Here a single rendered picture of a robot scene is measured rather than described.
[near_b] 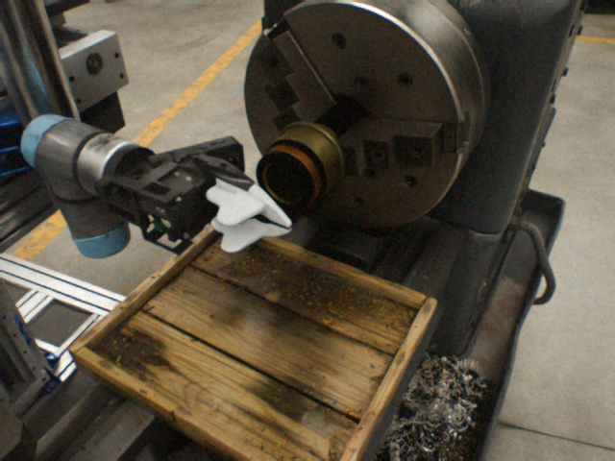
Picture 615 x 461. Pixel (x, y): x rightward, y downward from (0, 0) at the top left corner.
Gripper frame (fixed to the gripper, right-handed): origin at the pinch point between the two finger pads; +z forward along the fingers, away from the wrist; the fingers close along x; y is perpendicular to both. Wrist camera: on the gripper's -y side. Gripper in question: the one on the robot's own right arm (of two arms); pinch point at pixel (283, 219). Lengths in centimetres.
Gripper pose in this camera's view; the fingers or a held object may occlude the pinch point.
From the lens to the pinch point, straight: 52.3
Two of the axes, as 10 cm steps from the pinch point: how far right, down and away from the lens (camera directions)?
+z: 8.6, 3.3, -4.0
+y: -5.2, 5.6, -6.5
